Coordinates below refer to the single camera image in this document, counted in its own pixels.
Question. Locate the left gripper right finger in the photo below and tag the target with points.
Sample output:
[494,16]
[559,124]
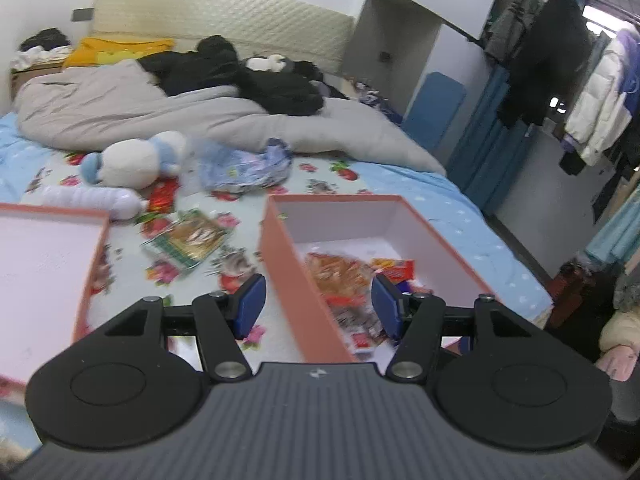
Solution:
[417,323]

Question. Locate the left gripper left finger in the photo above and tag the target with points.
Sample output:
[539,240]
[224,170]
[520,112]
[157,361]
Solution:
[217,321]

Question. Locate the yellow red snack packet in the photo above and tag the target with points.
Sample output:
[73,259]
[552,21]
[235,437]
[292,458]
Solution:
[395,270]

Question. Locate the orange chips snack bag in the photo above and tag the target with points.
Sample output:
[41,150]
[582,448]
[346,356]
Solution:
[343,281]

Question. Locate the green clear snack packet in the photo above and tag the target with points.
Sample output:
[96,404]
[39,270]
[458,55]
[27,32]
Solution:
[188,241]

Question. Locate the shiny red foil packet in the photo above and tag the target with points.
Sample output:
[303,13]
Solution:
[162,196]

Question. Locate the floral bed sheet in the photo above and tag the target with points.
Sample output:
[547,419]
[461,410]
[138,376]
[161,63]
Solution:
[126,272]

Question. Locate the pink cardboard box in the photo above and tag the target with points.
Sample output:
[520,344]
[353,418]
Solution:
[362,227]

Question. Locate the crumpled blue white plastic bag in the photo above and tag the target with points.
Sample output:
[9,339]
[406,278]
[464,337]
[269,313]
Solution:
[221,168]

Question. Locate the white spray bottle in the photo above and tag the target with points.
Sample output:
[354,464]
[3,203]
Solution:
[121,204]

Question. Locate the blue curtain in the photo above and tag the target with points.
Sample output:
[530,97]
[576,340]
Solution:
[489,156]

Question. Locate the white blue plush toy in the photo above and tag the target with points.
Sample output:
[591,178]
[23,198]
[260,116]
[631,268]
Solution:
[136,163]

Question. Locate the pink box lid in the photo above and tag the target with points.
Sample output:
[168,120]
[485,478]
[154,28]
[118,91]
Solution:
[48,258]

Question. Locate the blue cushion panel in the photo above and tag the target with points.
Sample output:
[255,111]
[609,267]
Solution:
[433,110]

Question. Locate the black clothes pile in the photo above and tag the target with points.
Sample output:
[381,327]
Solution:
[215,63]

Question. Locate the grey duvet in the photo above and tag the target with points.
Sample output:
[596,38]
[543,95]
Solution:
[88,109]

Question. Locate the white puffer jacket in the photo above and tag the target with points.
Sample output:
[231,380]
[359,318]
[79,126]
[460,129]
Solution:
[609,98]

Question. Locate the black hanging coat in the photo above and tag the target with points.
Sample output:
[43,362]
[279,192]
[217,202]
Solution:
[547,64]

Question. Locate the yellow pillow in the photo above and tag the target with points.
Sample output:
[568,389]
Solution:
[95,51]

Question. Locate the clothes heap by wall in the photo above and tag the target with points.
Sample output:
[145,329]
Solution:
[49,45]

